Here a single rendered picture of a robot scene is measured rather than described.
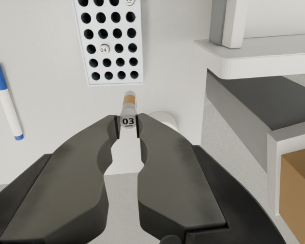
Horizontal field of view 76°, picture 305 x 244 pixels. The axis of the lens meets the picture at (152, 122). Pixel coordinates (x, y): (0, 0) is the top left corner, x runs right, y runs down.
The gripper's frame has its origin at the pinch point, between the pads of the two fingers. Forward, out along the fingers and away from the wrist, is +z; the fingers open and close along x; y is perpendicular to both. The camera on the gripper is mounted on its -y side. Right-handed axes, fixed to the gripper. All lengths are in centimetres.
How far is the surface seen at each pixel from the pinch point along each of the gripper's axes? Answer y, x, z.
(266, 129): 24, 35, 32
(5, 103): 7.2, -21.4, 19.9
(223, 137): 73, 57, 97
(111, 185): 112, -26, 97
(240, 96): 22, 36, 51
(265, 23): -4.1, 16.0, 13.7
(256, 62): -2.0, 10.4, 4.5
